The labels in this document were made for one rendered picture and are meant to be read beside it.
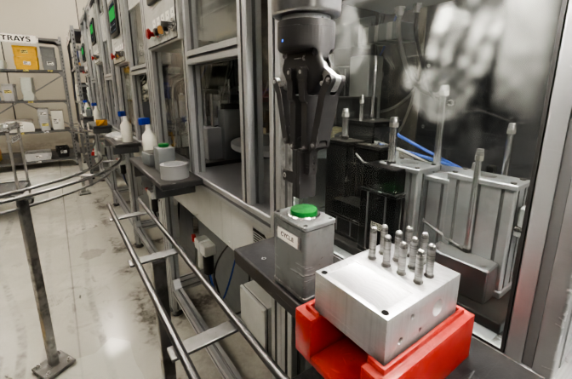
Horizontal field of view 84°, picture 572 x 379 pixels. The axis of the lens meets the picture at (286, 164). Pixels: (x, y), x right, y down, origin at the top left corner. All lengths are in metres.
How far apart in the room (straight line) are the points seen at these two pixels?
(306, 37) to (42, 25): 7.14
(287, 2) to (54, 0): 7.19
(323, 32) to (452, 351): 0.38
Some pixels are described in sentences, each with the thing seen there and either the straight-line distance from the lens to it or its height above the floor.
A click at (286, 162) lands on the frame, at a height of 1.06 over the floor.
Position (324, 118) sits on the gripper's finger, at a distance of 0.41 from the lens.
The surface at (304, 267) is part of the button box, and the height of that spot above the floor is 0.97.
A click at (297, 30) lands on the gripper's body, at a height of 1.28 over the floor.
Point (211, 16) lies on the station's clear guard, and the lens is 1.05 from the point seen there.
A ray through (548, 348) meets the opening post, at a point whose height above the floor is 0.94.
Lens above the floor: 1.21
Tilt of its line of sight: 13 degrees down
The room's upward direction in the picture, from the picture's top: straight up
